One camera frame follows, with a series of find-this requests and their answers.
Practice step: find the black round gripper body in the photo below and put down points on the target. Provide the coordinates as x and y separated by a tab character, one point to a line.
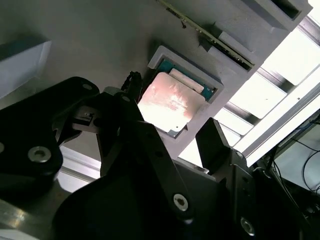
120	212

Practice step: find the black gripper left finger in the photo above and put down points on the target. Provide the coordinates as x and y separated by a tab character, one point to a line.
22	132

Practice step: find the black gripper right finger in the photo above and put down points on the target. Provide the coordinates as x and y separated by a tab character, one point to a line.
212	145

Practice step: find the silver-topped CPU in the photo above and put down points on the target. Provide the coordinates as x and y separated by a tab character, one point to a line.
170	100

